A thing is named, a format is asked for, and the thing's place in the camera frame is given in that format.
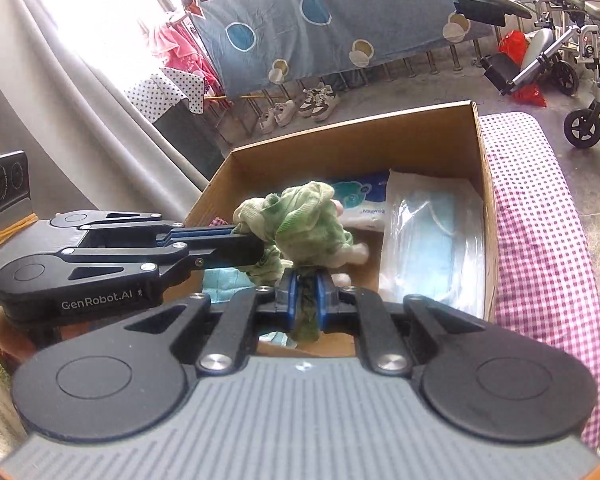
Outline pack of blue face masks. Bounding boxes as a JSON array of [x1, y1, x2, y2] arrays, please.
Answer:
[[378, 169, 486, 318]]

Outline pink plush toy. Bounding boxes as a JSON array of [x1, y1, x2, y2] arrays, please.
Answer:
[[330, 199, 371, 286]]

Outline yellow rubber bands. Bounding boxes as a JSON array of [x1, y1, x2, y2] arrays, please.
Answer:
[[0, 212, 38, 261]]

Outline wheelchair with black backrest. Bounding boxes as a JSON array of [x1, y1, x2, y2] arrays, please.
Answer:
[[532, 0, 600, 151]]

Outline pink hanging clothes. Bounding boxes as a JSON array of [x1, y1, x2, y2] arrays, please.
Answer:
[[150, 15, 221, 81]]

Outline cardboard box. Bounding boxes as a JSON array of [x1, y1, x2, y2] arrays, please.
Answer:
[[184, 100, 498, 358]]

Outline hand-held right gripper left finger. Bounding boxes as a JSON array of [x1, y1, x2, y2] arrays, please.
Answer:
[[125, 269, 301, 376]]

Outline dark grey hanging cloth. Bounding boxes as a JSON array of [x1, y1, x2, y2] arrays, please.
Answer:
[[155, 105, 221, 156]]

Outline wheelchair with grey legrest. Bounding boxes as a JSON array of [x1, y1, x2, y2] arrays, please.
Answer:
[[452, 0, 580, 97]]

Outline grey curtain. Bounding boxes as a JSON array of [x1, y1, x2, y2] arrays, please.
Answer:
[[0, 0, 215, 241]]

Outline pink checked cloth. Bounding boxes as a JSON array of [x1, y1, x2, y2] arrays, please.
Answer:
[[480, 111, 600, 451]]

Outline black white sneakers pair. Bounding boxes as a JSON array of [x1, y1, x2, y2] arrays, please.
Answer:
[[312, 85, 341, 122]]

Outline blue printed packet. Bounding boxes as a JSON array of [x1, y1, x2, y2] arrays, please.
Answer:
[[330, 172, 393, 233]]

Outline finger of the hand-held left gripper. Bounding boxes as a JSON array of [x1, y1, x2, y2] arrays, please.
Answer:
[[77, 211, 241, 247], [62, 236, 267, 282]]

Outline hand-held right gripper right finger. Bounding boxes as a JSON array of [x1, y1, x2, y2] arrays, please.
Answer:
[[316, 270, 485, 376]]

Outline teal towel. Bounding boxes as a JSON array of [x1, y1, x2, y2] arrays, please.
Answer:
[[202, 267, 297, 350]]

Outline small red plastic bag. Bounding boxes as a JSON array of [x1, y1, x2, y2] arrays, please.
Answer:
[[497, 30, 548, 107]]

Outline brown and white sneaker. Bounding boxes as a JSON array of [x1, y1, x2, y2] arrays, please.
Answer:
[[297, 87, 325, 118]]

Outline green scrunchie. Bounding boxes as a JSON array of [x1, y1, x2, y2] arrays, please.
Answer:
[[232, 182, 353, 346]]

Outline blue sheet with circles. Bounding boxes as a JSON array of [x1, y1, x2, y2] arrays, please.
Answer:
[[185, 0, 498, 98]]

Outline yellow wooden pole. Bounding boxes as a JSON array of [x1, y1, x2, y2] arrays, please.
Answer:
[[202, 91, 287, 102]]

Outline polka dot cloth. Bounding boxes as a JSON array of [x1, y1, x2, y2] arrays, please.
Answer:
[[125, 67, 205, 123]]

